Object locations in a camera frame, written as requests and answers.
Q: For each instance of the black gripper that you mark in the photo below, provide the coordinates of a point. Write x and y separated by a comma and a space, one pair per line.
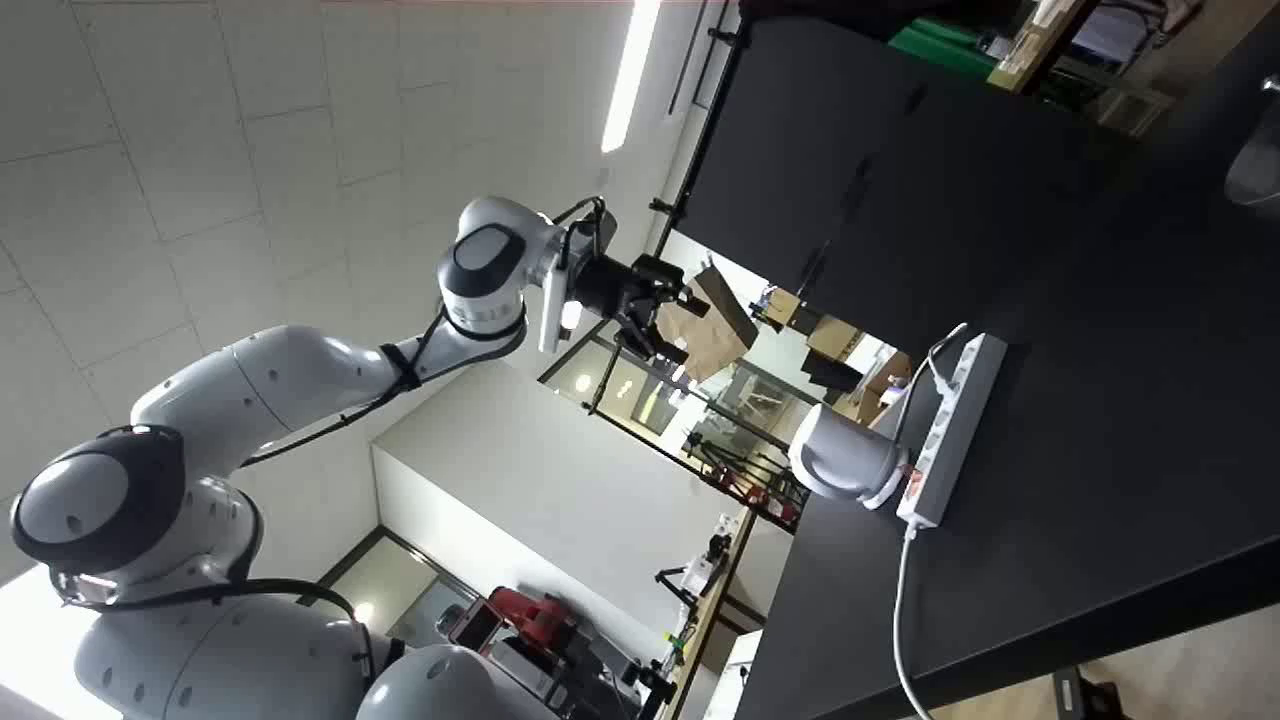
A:
615, 294

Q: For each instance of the white electric kettle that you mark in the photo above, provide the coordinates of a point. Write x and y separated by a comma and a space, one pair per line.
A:
842, 462

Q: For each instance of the grey rounded object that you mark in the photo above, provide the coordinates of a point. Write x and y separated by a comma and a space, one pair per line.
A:
1259, 162

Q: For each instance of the white power strip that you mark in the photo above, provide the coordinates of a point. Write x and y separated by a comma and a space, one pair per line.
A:
953, 426

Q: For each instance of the long ceiling light panel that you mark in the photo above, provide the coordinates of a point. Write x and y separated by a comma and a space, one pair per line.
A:
630, 73

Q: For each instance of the red machine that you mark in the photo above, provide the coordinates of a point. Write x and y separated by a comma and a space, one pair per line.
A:
530, 622

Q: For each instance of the black backdrop panel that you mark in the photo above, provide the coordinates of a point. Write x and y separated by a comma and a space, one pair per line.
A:
853, 175

